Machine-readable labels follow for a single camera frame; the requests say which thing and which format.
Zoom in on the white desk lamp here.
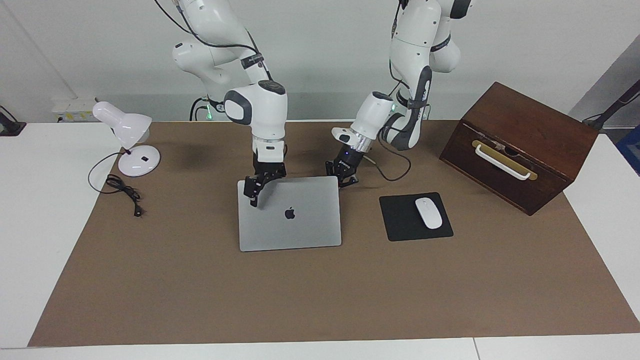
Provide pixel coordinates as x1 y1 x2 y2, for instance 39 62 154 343
92 101 162 177

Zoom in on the silver laptop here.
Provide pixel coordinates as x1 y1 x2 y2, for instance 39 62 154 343
237 175 343 252

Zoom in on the black stand pole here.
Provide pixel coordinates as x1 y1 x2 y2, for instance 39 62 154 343
582 80 640 132

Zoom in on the white power strip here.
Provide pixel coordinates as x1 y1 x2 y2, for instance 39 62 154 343
51 97 98 123

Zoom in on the black lamp power cable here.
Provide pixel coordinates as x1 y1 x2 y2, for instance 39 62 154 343
88 151 144 218

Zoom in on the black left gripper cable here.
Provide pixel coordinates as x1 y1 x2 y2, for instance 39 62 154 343
362 0 412 182

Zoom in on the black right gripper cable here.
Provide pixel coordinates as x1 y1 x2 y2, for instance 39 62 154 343
154 0 273 81

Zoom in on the blue crate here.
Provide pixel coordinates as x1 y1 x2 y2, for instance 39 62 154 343
616 125 640 176

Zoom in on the dark brown wooden box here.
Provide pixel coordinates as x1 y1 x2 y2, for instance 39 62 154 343
439 81 600 216

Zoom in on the black mouse pad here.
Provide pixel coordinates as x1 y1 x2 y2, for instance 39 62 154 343
379 192 454 242

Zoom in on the white computer mouse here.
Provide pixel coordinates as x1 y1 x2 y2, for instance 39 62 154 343
415 197 444 230

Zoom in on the brown table mat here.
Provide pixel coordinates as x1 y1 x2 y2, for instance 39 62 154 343
27 120 640 347

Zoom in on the white box handle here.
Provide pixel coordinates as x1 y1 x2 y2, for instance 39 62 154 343
474 144 532 181

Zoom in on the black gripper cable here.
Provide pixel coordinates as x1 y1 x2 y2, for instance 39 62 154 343
154 0 273 81
362 0 412 182

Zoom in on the black clamp mount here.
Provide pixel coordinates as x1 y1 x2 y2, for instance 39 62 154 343
0 106 27 137

